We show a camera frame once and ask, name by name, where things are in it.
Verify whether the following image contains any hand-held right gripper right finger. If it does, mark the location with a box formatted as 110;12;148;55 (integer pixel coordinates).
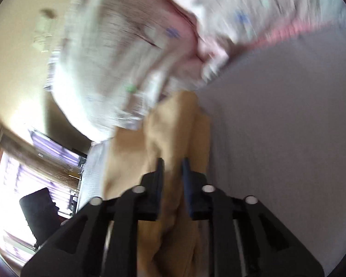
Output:
182;158;325;277

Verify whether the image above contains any tan small garment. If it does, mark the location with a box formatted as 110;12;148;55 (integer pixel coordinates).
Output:
103;90;211;277

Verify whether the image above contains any black chair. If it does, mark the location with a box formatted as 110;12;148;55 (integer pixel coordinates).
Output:
19;187;64;247

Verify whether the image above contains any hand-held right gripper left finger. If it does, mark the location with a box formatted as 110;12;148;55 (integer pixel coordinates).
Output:
21;158;165;277

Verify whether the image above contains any lavender bed sheet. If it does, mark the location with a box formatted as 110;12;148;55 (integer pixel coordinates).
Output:
78;20;346;272

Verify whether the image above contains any white floral printed cloth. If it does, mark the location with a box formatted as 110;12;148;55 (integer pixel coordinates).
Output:
45;0;342;142

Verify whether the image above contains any window with curtains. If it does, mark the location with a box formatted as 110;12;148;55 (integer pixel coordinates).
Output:
0;127;88;266

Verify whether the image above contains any ceiling lamp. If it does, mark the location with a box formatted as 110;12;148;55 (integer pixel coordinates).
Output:
32;7;60;53

